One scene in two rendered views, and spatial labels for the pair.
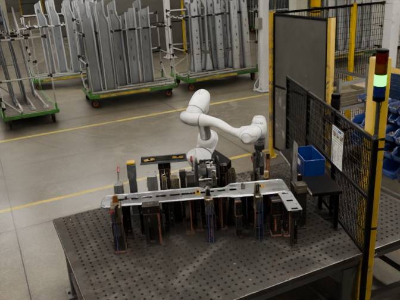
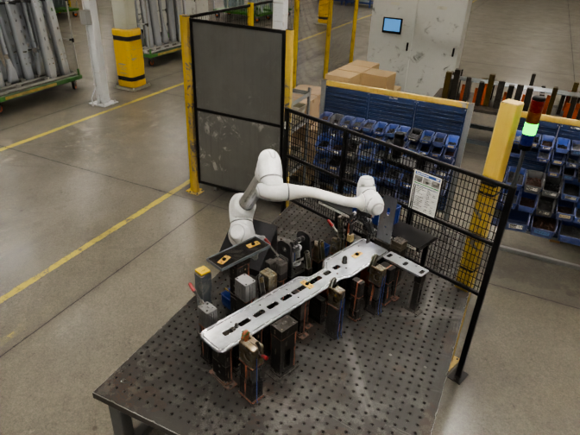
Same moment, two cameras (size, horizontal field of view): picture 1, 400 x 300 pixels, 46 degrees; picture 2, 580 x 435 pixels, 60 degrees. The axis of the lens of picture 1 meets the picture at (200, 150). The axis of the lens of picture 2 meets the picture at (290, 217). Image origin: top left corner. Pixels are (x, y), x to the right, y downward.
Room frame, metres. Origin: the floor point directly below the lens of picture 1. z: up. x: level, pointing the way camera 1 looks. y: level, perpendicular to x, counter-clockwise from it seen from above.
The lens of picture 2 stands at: (1.50, 1.66, 2.78)
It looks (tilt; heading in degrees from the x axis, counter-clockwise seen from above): 30 degrees down; 319
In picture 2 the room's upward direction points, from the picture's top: 3 degrees clockwise
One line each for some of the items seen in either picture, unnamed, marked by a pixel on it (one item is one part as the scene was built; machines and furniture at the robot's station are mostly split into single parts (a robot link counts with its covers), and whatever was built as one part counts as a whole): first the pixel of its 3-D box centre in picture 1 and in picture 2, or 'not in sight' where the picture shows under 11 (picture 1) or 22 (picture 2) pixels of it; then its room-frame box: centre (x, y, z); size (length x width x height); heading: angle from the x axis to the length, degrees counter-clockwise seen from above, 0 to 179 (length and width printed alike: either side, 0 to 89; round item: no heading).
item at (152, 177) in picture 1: (154, 198); (245, 308); (3.31, 0.38, 0.90); 0.13 x 0.10 x 0.41; 5
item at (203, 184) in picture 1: (208, 186); (293, 270); (3.39, -0.05, 0.94); 0.18 x 0.13 x 0.49; 95
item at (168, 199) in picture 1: (195, 193); (305, 286); (3.17, 0.05, 1.00); 1.38 x 0.22 x 0.02; 95
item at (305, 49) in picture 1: (298, 96); (237, 121); (5.75, -1.27, 1.00); 1.34 x 0.14 x 2.00; 24
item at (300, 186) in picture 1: (300, 205); (395, 262); (3.11, -0.71, 0.88); 0.08 x 0.08 x 0.36; 5
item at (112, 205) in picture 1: (118, 227); (251, 369); (2.94, 0.60, 0.88); 0.15 x 0.11 x 0.36; 5
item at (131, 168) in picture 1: (133, 188); (204, 304); (3.47, 0.55, 0.92); 0.08 x 0.08 x 0.44; 5
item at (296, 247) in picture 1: (293, 228); (417, 291); (2.85, -0.62, 0.84); 0.11 x 0.06 x 0.29; 5
